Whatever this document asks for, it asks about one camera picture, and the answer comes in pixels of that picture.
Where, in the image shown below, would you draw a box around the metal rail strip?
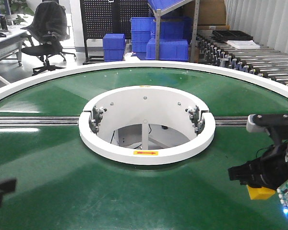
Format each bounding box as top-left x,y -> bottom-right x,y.
0,116 -> 248,127

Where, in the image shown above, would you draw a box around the metal shelf rack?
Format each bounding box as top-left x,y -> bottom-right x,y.
148,0 -> 200,62

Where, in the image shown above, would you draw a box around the white foam sheet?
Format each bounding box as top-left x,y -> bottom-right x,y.
226,40 -> 260,50

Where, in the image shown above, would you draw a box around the black tray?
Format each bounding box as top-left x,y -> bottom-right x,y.
212,30 -> 253,41

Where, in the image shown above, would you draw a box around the black office chair with jacket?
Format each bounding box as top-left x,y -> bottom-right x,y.
22,0 -> 68,76

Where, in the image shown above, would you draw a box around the roller conveyor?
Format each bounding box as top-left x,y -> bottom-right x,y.
196,30 -> 288,86

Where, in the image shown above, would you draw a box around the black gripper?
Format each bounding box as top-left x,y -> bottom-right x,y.
228,142 -> 288,190

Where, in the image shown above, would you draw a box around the white inner ring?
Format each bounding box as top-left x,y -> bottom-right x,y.
78,85 -> 216,166

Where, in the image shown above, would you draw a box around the yellow block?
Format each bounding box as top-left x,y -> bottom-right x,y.
246,185 -> 276,200

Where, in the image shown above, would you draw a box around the small blue bin stack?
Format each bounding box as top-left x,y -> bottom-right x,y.
103,34 -> 126,62

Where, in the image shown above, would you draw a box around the black pegboard panel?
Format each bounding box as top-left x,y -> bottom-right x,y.
80,0 -> 149,65

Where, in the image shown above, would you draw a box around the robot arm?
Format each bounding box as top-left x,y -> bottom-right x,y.
228,114 -> 288,217

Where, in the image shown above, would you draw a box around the cardboard box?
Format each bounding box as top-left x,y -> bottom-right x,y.
182,0 -> 230,30

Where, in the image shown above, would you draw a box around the white desk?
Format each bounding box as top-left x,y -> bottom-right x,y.
0,25 -> 31,84

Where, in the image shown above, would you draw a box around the blue stacked crates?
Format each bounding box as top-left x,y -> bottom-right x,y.
131,17 -> 192,62

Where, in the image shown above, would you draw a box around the white outer table rim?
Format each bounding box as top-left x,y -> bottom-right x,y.
0,60 -> 288,101

